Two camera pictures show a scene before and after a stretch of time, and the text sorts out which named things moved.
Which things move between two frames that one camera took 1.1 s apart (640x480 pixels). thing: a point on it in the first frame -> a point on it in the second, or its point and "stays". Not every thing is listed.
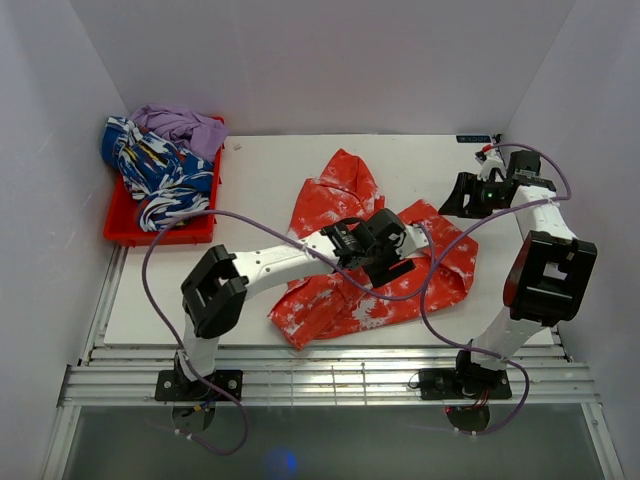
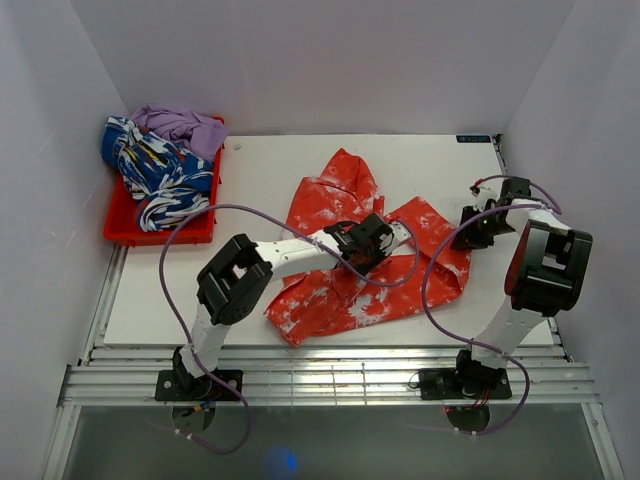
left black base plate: (172, 385) stays
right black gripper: (466, 183) -> (467, 239)
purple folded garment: (192, 133) stays
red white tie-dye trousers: (340, 301) stays
